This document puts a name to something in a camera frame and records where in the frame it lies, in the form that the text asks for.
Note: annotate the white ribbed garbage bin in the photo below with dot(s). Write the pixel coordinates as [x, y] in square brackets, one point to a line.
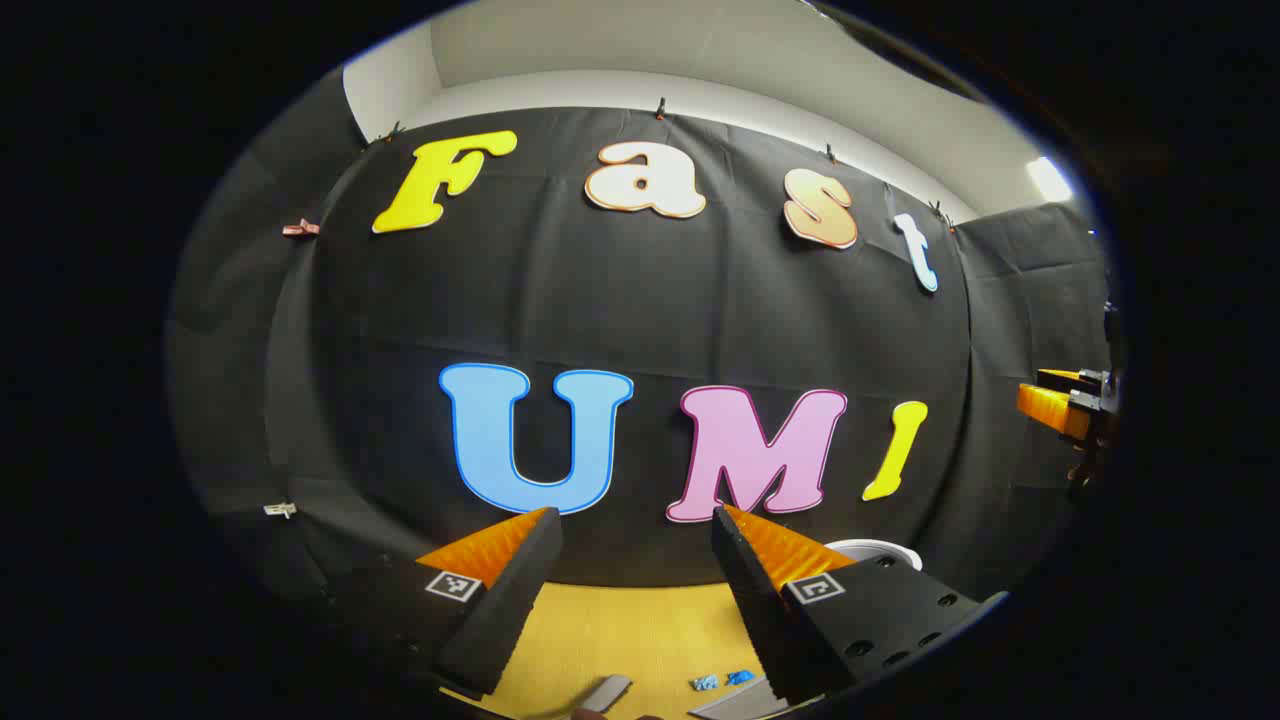
[880, 548]

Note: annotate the pink clip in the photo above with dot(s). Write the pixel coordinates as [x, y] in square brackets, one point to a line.
[300, 229]

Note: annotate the small grey broom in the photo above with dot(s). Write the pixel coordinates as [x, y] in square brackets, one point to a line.
[606, 692]

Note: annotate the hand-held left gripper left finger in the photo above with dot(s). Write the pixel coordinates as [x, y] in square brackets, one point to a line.
[510, 600]

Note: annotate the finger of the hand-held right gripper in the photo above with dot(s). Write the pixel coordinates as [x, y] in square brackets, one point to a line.
[1065, 378]
[1050, 408]

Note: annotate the dark blue paper trash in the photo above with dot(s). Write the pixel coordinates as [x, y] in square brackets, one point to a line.
[740, 677]

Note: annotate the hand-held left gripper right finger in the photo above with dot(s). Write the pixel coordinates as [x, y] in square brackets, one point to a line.
[755, 600]

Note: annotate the grey plastic dustpan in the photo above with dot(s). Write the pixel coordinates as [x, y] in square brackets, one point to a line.
[740, 705]

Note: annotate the light blue paper trash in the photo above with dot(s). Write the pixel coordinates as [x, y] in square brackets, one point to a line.
[704, 683]

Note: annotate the yellow wooden desktop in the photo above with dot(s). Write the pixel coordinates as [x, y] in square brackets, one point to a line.
[620, 630]

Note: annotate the white ceiling light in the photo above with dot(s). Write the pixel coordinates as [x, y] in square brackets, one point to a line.
[1048, 178]

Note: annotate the white clip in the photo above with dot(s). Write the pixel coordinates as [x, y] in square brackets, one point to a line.
[280, 510]

